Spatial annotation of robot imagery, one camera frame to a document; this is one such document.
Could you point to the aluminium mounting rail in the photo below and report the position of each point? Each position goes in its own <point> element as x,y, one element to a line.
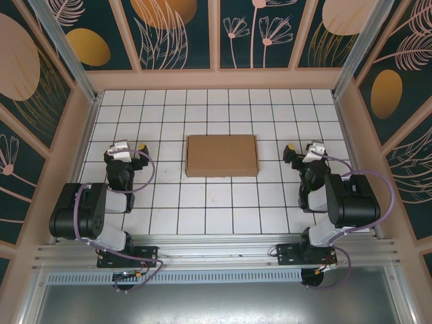
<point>216,251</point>

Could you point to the brown cardboard paper box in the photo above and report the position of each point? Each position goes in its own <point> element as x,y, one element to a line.
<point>221,155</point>

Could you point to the shiny metal sheet panel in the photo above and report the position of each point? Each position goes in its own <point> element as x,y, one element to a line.
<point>216,303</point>

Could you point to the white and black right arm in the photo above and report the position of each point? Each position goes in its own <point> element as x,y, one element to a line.
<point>354,202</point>

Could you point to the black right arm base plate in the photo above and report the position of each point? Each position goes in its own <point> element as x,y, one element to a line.
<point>285,254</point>

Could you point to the aluminium frame post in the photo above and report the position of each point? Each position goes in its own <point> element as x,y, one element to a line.
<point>67,50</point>
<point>361,44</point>

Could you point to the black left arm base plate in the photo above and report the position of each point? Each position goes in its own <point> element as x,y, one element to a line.
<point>148,253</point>

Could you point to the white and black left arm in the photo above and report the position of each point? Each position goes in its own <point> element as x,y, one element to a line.
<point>84,209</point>

